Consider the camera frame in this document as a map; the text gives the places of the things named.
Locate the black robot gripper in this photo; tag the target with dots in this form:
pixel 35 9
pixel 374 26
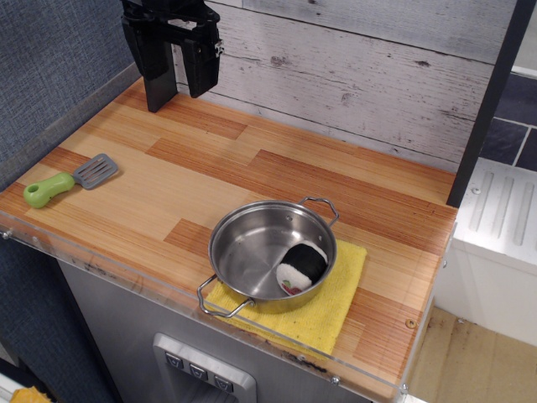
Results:
pixel 148 24

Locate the green handled grey toy spatula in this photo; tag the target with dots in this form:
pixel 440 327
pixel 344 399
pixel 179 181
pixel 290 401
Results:
pixel 89 176

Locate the yellow object at bottom corner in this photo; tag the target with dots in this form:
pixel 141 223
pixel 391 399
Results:
pixel 29 395

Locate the stainless steel pot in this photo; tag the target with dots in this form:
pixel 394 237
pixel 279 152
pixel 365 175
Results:
pixel 247 245

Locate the clear acrylic table edge guard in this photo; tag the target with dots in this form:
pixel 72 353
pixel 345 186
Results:
pixel 124 309

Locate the black white plush sushi toy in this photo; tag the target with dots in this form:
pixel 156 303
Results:
pixel 301 267

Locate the yellow cloth mat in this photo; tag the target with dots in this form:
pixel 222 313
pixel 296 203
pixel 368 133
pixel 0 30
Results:
pixel 318 323

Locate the grey dispenser button panel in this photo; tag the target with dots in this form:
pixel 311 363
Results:
pixel 190 375

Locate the white toy sink cabinet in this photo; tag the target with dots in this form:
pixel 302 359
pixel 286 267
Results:
pixel 489 271

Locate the black left frame post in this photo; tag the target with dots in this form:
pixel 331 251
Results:
pixel 160 90

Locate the black frame post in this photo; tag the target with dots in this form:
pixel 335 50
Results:
pixel 160 90
pixel 512 41

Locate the black right frame post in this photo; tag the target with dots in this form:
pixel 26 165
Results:
pixel 512 41

